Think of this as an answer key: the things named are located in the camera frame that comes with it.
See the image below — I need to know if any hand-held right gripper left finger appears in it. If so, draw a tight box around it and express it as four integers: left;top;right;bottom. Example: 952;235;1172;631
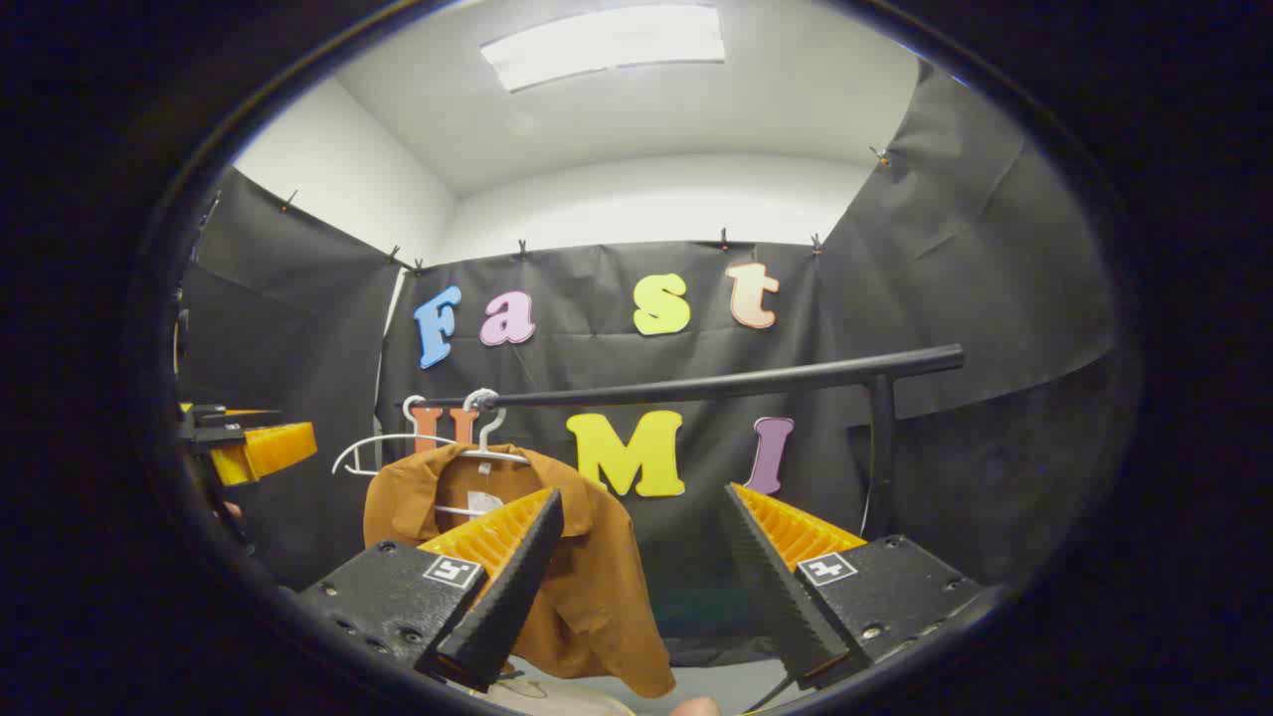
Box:
293;486;565;694

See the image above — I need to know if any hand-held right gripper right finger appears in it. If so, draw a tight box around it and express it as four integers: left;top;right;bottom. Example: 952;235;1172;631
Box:
723;482;986;692

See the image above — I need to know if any brown shirt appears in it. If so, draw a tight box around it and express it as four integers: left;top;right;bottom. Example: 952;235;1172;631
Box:
363;445;677;699

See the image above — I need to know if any white hanger with taped hook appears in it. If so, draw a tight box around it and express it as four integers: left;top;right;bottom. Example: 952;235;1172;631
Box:
436;388;533;518

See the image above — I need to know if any bare white plastic hanger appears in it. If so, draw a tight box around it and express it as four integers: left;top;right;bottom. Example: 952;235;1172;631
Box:
331;396;458;478

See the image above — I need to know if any black clothes rack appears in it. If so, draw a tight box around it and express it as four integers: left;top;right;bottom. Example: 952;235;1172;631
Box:
398;344;966;543

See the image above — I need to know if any black backdrop cloth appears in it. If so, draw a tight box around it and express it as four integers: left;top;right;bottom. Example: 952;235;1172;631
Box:
177;60;1120;667

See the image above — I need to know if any ceiling light panel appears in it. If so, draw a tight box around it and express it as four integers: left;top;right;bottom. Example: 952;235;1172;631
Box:
480;5;727;93

